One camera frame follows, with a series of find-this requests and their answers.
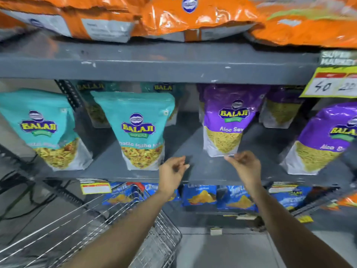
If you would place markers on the person's right hand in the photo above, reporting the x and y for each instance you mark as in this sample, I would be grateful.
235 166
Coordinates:
248 170

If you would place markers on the grey metal shelf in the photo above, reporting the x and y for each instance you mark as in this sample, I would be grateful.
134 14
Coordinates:
167 64

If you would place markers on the person's left hand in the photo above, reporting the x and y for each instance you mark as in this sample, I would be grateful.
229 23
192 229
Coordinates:
170 175

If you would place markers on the white shelf label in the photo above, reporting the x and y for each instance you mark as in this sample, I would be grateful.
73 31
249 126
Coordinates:
216 231

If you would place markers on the person's right forearm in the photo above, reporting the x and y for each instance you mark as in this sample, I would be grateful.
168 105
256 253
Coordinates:
293 237

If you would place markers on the small yellow price tag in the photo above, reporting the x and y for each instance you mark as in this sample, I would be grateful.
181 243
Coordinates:
96 188

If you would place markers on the large yellow price tag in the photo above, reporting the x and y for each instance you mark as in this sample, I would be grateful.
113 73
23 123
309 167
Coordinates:
332 80

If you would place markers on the row of blue chip packets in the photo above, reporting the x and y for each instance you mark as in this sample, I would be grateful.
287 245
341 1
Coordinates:
199 195

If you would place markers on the orange snack bag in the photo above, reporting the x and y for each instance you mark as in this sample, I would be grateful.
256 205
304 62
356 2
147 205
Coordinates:
69 13
306 27
195 16

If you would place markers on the person's left forearm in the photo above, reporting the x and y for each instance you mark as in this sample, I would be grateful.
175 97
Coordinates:
125 237

